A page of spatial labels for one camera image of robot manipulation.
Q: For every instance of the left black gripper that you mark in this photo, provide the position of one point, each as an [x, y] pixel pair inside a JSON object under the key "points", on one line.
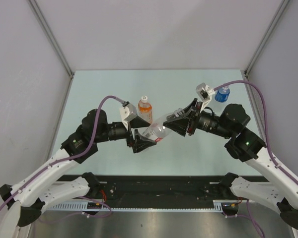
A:
{"points": [[139, 143]]}

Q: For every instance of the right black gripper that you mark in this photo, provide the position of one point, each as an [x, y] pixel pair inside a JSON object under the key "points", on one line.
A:
{"points": [[181, 126]]}

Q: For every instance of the clear water bottle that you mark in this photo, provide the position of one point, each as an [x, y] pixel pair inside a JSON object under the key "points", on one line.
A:
{"points": [[157, 131]]}

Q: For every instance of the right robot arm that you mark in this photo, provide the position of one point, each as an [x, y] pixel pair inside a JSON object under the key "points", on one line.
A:
{"points": [[247, 147]]}

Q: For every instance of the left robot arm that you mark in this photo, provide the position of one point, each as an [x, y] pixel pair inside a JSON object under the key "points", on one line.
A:
{"points": [[31, 197]]}

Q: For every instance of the orange drink bottle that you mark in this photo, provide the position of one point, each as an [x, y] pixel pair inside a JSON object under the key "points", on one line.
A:
{"points": [[145, 109]]}

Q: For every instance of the blue drink bottle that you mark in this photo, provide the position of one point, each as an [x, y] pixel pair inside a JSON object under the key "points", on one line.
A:
{"points": [[222, 94]]}

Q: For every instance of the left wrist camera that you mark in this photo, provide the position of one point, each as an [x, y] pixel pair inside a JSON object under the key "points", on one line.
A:
{"points": [[128, 112]]}

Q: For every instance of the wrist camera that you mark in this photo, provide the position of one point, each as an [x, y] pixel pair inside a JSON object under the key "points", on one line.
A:
{"points": [[206, 93], [128, 112]]}

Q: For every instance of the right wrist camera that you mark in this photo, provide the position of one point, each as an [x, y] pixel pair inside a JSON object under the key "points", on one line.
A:
{"points": [[206, 93]]}

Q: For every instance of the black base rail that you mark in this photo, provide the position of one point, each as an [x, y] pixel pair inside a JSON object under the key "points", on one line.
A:
{"points": [[162, 192]]}

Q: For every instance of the right aluminium frame post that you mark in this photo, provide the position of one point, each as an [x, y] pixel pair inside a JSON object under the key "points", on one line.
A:
{"points": [[282, 8]]}

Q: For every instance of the aluminium frame post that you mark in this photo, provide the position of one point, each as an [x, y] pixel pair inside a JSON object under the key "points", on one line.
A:
{"points": [[39, 15], [282, 8]]}

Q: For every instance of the left aluminium frame post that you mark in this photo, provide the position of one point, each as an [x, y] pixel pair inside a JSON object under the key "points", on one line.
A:
{"points": [[39, 15]]}

